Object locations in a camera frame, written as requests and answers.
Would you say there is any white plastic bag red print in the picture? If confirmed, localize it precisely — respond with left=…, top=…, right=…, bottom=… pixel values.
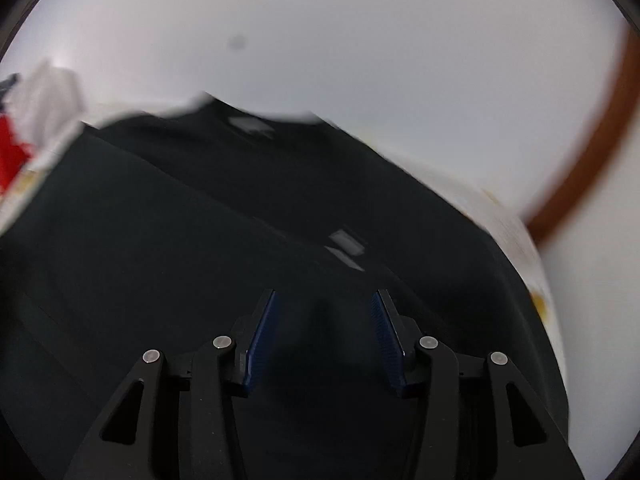
left=0, top=57, right=89, bottom=197

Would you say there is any black garment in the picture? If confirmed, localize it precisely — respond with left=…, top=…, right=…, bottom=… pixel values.
left=0, top=92, right=571, bottom=480

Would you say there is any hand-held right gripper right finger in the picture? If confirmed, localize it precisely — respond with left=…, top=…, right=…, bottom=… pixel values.
left=369, top=288, right=584, bottom=480

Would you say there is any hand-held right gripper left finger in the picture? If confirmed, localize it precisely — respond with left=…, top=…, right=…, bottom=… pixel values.
left=65, top=288, right=279, bottom=480

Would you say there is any brown wooden door frame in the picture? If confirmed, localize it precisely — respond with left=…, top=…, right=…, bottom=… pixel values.
left=522, top=25, right=640, bottom=244

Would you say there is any fruit print tablecloth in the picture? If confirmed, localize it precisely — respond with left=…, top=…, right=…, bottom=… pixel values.
left=0, top=105, right=571, bottom=401

